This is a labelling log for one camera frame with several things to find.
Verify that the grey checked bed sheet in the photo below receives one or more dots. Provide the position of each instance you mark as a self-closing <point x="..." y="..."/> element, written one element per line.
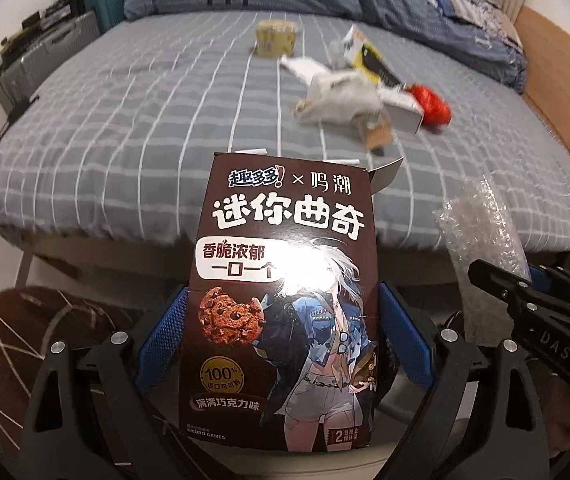
<point x="121" y="138"/>

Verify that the yellow white snack wrapper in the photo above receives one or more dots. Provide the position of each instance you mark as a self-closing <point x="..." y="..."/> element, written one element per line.
<point x="361" y="55"/>

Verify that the red crumpled wrapper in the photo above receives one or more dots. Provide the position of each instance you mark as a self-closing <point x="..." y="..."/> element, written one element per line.
<point x="436" y="112"/>

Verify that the wooden bed frame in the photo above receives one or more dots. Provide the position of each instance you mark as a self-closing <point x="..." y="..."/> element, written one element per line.
<point x="547" y="93"/>

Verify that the grey hard suitcase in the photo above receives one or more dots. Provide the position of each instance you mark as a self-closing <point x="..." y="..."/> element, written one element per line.
<point x="22" y="77"/>

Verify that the yellow lidded dessert cup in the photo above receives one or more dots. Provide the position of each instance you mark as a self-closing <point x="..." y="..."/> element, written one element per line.
<point x="275" y="38"/>

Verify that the brown cookie box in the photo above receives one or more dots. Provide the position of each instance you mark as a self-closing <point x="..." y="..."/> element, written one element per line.
<point x="282" y="347"/>

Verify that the white tissue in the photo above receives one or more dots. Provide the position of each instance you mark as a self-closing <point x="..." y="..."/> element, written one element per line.
<point x="334" y="96"/>

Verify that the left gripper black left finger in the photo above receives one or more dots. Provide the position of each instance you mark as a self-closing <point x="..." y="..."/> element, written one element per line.
<point x="62" y="438"/>

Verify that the brown patterned left leg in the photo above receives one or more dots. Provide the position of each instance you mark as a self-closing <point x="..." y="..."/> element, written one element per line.
<point x="33" y="318"/>

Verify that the small cardboard piece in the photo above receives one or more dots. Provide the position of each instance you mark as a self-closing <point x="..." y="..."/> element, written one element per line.
<point x="375" y="131"/>

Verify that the black sachet packet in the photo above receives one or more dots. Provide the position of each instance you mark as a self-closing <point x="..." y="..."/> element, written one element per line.
<point x="373" y="63"/>

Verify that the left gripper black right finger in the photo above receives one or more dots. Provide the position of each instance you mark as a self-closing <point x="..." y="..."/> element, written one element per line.
<point x="480" y="416"/>

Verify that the clear bubble wrap bag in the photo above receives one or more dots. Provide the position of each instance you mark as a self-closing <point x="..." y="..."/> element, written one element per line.
<point x="478" y="225"/>

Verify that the patterned pillow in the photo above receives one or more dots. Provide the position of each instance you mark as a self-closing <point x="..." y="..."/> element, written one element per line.
<point x="484" y="14"/>

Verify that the white earbuds box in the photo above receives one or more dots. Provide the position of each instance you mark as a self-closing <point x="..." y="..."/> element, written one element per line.
<point x="404" y="111"/>

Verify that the teal suitcase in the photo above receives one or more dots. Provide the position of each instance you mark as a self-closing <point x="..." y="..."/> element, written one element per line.
<point x="108" y="13"/>

